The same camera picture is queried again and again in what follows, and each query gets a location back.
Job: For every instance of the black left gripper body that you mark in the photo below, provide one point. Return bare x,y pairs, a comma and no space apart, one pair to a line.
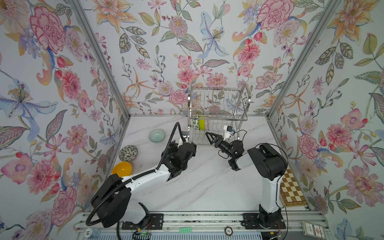
173,148

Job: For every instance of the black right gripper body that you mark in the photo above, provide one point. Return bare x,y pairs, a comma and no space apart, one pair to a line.
226,148

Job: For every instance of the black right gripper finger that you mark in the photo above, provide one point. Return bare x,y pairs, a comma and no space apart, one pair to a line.
213,141
213,134

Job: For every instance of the lime green plastic bowl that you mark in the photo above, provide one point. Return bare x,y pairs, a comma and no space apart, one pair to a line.
201,122

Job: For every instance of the green leaf pattern bowl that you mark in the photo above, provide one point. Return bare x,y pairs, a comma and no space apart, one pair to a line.
195,124

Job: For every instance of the silver wire dish rack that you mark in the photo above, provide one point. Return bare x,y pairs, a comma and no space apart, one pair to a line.
219,107

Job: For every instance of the yellow plastic bowl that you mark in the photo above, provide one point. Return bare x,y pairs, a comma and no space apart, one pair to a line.
123,169

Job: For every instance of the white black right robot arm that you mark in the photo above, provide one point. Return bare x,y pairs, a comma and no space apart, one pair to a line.
270,164

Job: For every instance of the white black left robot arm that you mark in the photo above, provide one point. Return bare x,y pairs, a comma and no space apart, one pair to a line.
114,201

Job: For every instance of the pale green celadon bowl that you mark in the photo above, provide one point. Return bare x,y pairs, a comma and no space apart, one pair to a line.
157,136

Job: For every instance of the black white patterned bowl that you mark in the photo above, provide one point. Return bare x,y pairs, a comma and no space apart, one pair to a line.
128,153

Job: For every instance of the wooden checkerboard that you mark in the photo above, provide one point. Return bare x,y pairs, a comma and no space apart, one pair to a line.
290,191

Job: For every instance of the green connector block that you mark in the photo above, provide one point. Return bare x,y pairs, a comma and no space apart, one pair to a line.
185,230

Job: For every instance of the printed label card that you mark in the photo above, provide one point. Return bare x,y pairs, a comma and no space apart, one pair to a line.
313,230

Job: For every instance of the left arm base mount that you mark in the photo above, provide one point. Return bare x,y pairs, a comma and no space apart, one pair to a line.
153,222

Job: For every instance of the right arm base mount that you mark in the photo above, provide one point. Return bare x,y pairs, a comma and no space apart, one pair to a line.
253,221

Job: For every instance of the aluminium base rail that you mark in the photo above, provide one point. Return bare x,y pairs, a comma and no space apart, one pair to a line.
217,221

